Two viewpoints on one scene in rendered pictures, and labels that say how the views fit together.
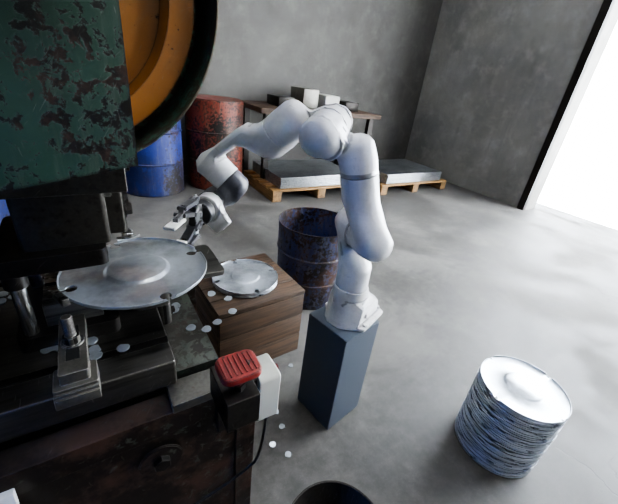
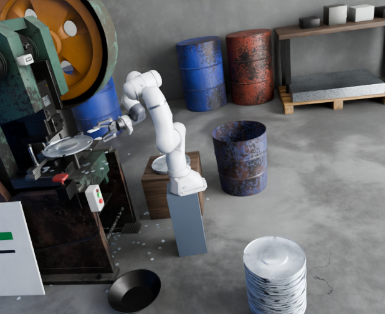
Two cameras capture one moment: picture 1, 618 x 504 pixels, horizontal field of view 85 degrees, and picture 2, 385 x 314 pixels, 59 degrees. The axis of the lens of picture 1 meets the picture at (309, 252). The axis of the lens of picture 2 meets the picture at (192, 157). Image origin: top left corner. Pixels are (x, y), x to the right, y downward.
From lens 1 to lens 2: 154 cm
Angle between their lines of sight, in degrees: 41
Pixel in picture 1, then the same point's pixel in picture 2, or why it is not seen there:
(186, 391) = not seen: hidden behind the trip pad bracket
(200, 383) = not seen: hidden behind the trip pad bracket
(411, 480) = (199, 294)
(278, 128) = not seen: hidden behind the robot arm
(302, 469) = (152, 267)
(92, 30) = (18, 83)
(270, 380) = (88, 192)
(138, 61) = (88, 63)
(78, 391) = (30, 176)
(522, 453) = (257, 299)
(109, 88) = (23, 95)
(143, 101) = (90, 79)
